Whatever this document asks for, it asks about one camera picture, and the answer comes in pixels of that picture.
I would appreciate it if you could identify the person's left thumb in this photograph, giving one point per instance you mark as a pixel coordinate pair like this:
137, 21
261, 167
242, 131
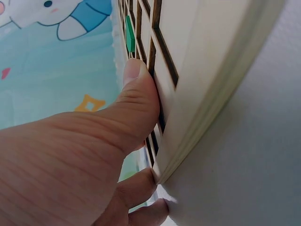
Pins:
136, 101

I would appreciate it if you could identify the person's left hand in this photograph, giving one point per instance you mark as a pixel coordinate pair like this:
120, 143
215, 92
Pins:
58, 164

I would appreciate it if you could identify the cream wooden grid board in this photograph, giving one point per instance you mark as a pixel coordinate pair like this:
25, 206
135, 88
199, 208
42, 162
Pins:
211, 70

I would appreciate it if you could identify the green block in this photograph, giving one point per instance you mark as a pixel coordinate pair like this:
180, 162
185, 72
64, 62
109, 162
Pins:
130, 35

